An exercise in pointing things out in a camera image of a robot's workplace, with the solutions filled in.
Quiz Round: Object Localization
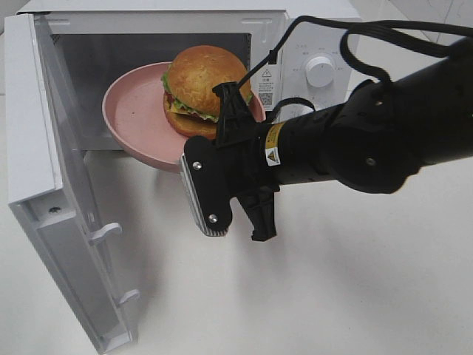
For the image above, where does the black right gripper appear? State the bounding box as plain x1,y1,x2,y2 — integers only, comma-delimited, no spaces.
212,82,279,241

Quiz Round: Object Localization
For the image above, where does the burger with lettuce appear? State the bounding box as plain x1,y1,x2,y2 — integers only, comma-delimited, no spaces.
161,45,248,140

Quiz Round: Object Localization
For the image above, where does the white microwave door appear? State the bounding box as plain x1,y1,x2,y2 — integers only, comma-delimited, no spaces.
4,13,140,354

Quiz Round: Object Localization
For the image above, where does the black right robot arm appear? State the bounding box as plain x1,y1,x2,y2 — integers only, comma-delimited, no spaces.
205,38,472,241

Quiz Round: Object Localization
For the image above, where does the white warning label sticker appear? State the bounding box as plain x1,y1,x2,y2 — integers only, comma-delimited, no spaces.
257,67,275,109

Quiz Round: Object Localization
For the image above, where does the white upper microwave knob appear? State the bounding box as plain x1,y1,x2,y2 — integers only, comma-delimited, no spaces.
304,55,335,88

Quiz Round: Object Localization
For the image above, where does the white microwave oven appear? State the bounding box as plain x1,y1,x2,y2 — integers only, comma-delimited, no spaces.
16,0,364,163

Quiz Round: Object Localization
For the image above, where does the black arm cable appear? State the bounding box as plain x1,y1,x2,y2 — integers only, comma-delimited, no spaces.
236,15,473,123

